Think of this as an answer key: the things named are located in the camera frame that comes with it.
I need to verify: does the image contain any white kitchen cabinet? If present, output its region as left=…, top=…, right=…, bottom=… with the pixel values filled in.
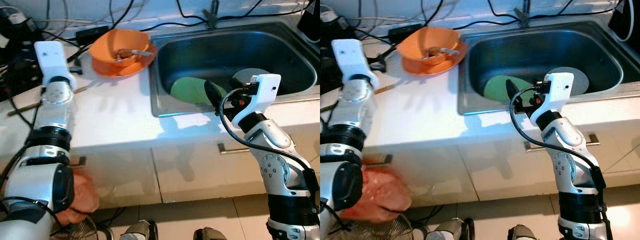
left=65, top=120, right=321, bottom=206
left=360, top=117, right=640, bottom=203

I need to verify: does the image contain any long metal drawer handle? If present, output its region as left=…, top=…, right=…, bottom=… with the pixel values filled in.
left=525, top=134, right=601, bottom=152
left=217, top=141, right=296, bottom=153

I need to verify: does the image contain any black power adapter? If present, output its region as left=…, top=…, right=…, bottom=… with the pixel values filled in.
left=75, top=25, right=112, bottom=42
left=387, top=23, right=423, bottom=42

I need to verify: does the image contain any metal faucet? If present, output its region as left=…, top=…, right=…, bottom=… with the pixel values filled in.
left=515, top=0, right=532, bottom=27
left=202, top=0, right=221, bottom=28

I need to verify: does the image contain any black appliance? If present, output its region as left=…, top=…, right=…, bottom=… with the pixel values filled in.
left=607, top=0, right=640, bottom=43
left=297, top=0, right=321, bottom=43

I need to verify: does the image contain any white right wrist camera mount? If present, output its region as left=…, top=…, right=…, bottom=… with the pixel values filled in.
left=530, top=72, right=575, bottom=126
left=231, top=74, right=282, bottom=127

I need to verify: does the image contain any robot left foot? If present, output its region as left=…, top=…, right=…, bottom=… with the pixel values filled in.
left=120, top=220, right=158, bottom=240
left=431, top=217, right=475, bottom=240

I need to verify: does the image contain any stainless steel sink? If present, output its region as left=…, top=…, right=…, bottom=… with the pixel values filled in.
left=149, top=21, right=321, bottom=118
left=457, top=21, right=640, bottom=116

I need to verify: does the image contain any green plate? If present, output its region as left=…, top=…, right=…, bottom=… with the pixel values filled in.
left=170, top=76, right=226, bottom=107
left=483, top=75, right=536, bottom=103

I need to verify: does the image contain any red plastic bag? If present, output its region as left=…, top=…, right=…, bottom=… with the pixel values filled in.
left=340, top=165, right=413, bottom=223
left=55, top=167, right=101, bottom=226

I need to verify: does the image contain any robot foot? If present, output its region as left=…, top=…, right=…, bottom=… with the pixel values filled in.
left=120, top=220, right=158, bottom=240
left=194, top=227, right=223, bottom=240
left=507, top=224, right=540, bottom=240
left=431, top=217, right=475, bottom=240

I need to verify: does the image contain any orange bowl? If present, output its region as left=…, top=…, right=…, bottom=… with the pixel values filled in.
left=89, top=28, right=151, bottom=68
left=397, top=26, right=461, bottom=65

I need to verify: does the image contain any orange plate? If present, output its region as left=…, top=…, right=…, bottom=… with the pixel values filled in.
left=91, top=42, right=158, bottom=78
left=400, top=40, right=469, bottom=76

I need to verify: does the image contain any metal spoon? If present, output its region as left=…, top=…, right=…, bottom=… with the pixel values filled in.
left=422, top=46, right=460, bottom=60
left=114, top=48, right=155, bottom=63

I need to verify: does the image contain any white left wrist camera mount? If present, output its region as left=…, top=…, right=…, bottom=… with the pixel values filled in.
left=34, top=41, right=73, bottom=88
left=331, top=39, right=380, bottom=88

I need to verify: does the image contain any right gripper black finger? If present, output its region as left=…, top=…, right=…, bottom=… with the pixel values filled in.
left=505, top=79, right=522, bottom=108
left=204, top=81, right=226, bottom=113

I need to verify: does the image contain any wire floor fan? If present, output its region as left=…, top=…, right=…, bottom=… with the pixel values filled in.
left=345, top=215, right=426, bottom=240
left=50, top=220, right=113, bottom=240

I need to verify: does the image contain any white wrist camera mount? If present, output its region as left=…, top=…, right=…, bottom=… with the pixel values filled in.
left=331, top=39, right=380, bottom=88
left=34, top=41, right=73, bottom=88
left=530, top=72, right=575, bottom=126
left=231, top=74, right=282, bottom=127

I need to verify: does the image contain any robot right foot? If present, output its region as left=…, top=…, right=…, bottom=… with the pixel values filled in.
left=507, top=224, right=540, bottom=240
left=194, top=227, right=223, bottom=240

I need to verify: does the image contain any white bowl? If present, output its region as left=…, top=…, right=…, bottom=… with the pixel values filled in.
left=550, top=66, right=591, bottom=97
left=231, top=67, right=273, bottom=91

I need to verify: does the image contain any black charger block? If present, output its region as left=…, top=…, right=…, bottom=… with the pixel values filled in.
left=320, top=5, right=351, bottom=43
left=0, top=7, right=41, bottom=51

